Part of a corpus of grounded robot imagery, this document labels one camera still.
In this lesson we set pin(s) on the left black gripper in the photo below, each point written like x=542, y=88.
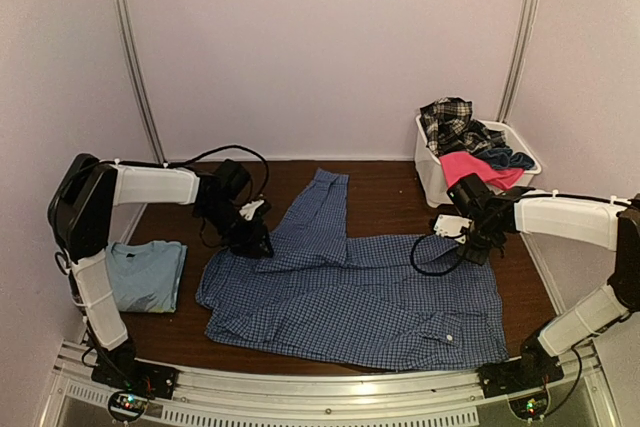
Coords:
x=251, y=241

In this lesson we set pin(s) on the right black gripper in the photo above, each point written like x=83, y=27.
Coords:
x=475, y=257

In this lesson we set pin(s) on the blue dotted shirt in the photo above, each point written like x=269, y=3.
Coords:
x=391, y=302

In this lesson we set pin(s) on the light blue printed t-shirt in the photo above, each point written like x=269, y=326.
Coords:
x=146, y=278

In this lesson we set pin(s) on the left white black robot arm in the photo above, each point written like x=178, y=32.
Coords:
x=80, y=216

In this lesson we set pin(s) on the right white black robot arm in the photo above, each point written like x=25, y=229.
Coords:
x=485, y=218

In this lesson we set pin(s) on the white plastic laundry basket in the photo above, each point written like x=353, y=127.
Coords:
x=431, y=175

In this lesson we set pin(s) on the pink garment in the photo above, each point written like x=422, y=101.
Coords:
x=457, y=165

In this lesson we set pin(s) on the navy blue garment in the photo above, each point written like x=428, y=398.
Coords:
x=502, y=158

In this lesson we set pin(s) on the dark plaid shirt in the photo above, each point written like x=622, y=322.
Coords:
x=449, y=126

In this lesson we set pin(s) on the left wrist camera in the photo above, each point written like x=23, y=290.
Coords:
x=254, y=209

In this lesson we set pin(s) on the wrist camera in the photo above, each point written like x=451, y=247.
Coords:
x=254, y=209
x=452, y=227

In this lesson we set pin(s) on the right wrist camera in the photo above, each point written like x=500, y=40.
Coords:
x=452, y=227

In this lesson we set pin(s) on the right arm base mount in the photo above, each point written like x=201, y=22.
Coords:
x=525, y=384

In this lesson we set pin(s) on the front aluminium frame rail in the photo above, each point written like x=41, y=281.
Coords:
x=204, y=397

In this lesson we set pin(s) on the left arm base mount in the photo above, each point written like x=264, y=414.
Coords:
x=134, y=396

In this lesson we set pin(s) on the right aluminium frame post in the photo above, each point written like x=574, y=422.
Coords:
x=515, y=71

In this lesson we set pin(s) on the aluminium frame post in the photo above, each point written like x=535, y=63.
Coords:
x=133, y=66
x=515, y=71

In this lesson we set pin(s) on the left aluminium frame post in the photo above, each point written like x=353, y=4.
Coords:
x=133, y=66

